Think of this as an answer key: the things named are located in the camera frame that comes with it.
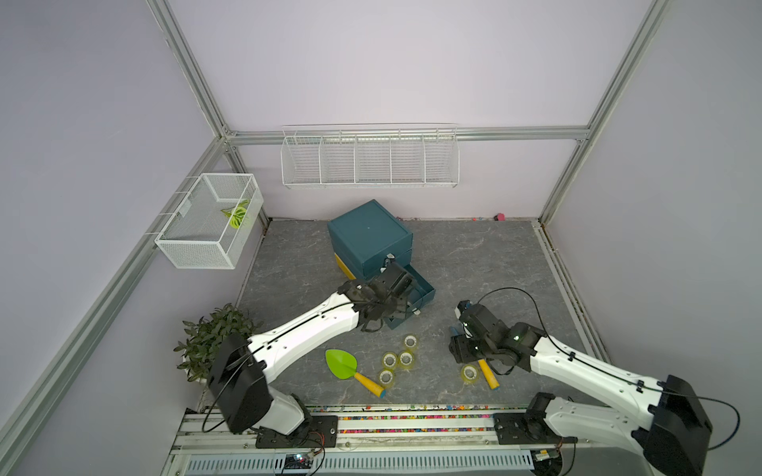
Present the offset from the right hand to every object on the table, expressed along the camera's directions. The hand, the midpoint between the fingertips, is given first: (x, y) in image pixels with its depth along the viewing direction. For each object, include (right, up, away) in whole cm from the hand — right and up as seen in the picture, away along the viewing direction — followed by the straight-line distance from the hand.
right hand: (456, 344), depth 81 cm
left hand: (-17, +11, -2) cm, 20 cm away
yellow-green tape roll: (-13, -2, +7) cm, 14 cm away
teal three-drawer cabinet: (-26, +29, +5) cm, 39 cm away
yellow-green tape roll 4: (-20, -9, 0) cm, 22 cm away
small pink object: (+28, +40, +43) cm, 65 cm away
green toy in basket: (-61, +36, 0) cm, 71 cm away
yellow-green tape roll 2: (-19, -6, +3) cm, 20 cm away
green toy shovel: (-32, -8, +3) cm, 33 cm away
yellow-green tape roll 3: (-14, -5, +4) cm, 15 cm away
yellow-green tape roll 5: (+4, -9, +1) cm, 10 cm away
